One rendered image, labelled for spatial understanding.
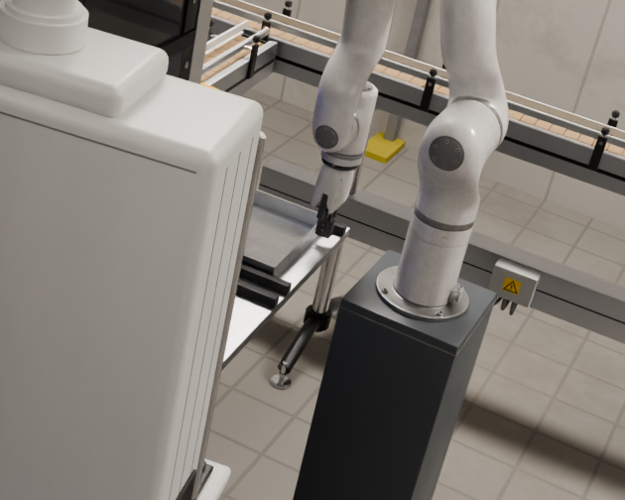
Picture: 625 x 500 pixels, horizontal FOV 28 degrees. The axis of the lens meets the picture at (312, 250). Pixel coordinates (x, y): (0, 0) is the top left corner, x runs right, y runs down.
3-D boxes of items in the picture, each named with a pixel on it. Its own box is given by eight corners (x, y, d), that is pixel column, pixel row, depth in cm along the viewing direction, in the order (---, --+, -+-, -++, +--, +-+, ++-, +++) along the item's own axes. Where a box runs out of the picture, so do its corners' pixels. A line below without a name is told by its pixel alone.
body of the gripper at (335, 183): (333, 140, 249) (322, 188, 255) (313, 158, 241) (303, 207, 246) (368, 153, 247) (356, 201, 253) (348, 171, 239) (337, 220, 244)
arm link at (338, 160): (332, 131, 248) (329, 144, 249) (315, 146, 241) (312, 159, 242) (371, 145, 246) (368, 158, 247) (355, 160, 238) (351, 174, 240)
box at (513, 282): (486, 292, 335) (494, 264, 331) (491, 284, 339) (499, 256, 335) (528, 309, 332) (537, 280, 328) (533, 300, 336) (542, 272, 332)
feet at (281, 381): (263, 383, 358) (272, 343, 351) (329, 307, 399) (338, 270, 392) (289, 394, 356) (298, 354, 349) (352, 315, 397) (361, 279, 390)
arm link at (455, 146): (482, 214, 243) (515, 104, 231) (451, 252, 228) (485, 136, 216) (426, 192, 246) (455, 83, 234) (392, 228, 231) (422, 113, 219)
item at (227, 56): (150, 163, 279) (158, 99, 271) (90, 140, 283) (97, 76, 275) (277, 75, 335) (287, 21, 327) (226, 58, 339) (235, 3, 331)
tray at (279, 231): (118, 221, 247) (120, 205, 245) (182, 175, 269) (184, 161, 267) (271, 283, 238) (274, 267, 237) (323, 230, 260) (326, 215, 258)
